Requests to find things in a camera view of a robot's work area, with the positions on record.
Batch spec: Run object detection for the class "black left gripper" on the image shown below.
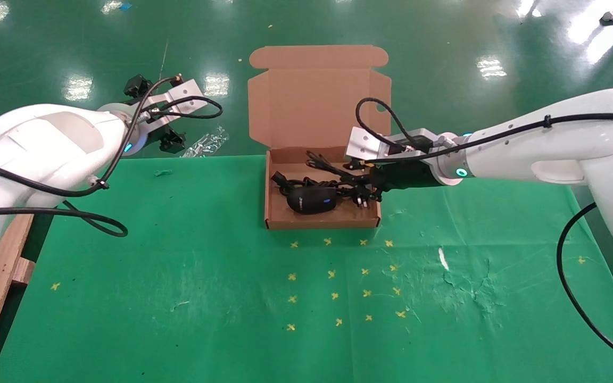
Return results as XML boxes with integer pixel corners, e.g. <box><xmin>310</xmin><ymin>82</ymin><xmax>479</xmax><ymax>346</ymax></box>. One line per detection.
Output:
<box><xmin>123</xmin><ymin>74</ymin><xmax>187</xmax><ymax>155</ymax></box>

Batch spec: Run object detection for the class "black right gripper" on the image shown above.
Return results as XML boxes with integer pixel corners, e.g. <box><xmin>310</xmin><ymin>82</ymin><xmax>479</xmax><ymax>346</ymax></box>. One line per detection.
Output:
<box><xmin>343</xmin><ymin>159</ymin><xmax>443</xmax><ymax>204</ymax></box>

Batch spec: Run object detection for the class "black data cable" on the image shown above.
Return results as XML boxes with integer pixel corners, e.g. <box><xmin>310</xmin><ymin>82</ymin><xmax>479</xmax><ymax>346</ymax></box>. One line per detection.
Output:
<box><xmin>270</xmin><ymin>150</ymin><xmax>371</xmax><ymax>209</ymax></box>

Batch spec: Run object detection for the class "black wired computer mouse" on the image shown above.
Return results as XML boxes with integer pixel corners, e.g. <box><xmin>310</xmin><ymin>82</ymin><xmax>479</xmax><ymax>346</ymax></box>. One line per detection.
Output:
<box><xmin>286</xmin><ymin>186</ymin><xmax>340</xmax><ymax>215</ymax></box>

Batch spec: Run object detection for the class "open brown cardboard box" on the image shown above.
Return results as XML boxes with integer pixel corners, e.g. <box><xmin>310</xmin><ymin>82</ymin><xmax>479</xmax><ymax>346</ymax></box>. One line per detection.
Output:
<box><xmin>247</xmin><ymin>45</ymin><xmax>392</xmax><ymax>230</ymax></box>

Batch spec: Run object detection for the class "clear plastic wrapper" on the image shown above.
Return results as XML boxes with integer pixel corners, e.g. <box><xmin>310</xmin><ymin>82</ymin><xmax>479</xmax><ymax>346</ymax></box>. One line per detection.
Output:
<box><xmin>181</xmin><ymin>126</ymin><xmax>230</xmax><ymax>158</ymax></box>

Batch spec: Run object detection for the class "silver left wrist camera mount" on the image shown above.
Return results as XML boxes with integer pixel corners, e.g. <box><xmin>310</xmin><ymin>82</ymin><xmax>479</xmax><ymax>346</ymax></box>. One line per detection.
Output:
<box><xmin>140</xmin><ymin>78</ymin><xmax>207</xmax><ymax>129</ymax></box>

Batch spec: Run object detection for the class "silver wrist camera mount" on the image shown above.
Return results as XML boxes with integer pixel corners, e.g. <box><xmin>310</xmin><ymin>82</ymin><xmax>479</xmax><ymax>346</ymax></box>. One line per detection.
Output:
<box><xmin>140</xmin><ymin>78</ymin><xmax>207</xmax><ymax>129</ymax></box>
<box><xmin>344</xmin><ymin>126</ymin><xmax>446</xmax><ymax>161</ymax></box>

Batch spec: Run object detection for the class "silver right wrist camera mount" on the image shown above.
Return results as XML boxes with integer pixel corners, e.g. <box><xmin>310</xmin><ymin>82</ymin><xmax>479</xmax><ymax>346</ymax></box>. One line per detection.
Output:
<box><xmin>344</xmin><ymin>126</ymin><xmax>446</xmax><ymax>161</ymax></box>

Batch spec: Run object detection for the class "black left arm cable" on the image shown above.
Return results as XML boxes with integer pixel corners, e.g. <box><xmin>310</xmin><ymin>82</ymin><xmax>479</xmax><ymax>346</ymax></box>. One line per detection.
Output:
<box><xmin>0</xmin><ymin>76</ymin><xmax>223</xmax><ymax>238</ymax></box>

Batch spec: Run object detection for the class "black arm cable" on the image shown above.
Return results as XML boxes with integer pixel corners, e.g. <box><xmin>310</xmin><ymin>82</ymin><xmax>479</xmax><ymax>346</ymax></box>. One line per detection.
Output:
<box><xmin>355</xmin><ymin>97</ymin><xmax>613</xmax><ymax>371</ymax></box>
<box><xmin>0</xmin><ymin>76</ymin><xmax>223</xmax><ymax>238</ymax></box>

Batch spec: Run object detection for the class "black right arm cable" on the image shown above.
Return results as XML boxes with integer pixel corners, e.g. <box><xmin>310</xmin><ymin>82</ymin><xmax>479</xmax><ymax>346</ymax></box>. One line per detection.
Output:
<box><xmin>355</xmin><ymin>97</ymin><xmax>613</xmax><ymax>371</ymax></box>

